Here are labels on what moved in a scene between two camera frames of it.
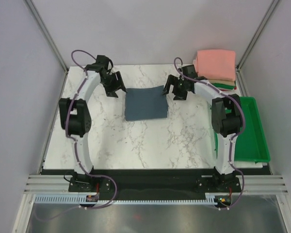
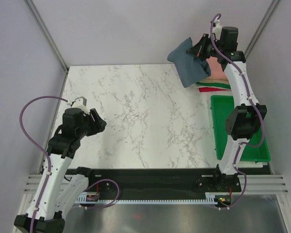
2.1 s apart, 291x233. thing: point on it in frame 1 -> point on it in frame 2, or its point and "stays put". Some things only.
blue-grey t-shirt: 145,103 -> 191,70
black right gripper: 173,80 -> 198,50
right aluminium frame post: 264,21 stays put
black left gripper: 110,91 -> 98,125
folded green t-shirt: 225,86 stays put
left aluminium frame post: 48,35 stays put
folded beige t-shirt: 222,81 stays put
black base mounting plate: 154,182 stays put
